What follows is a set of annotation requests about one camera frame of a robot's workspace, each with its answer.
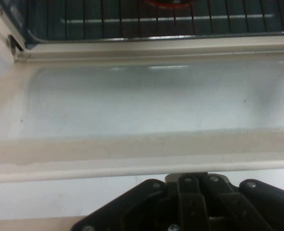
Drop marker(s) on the cream toaster oven body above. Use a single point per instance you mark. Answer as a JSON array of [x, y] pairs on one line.
[[0, 36]]

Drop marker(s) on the red bowl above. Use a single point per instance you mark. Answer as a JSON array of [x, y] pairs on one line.
[[156, 3]]

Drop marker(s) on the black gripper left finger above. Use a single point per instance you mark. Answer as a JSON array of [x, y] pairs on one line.
[[137, 207]]

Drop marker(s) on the oven heating tube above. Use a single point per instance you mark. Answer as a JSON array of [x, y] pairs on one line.
[[171, 18]]

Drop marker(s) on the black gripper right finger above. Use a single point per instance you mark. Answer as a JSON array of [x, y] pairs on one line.
[[260, 209]]

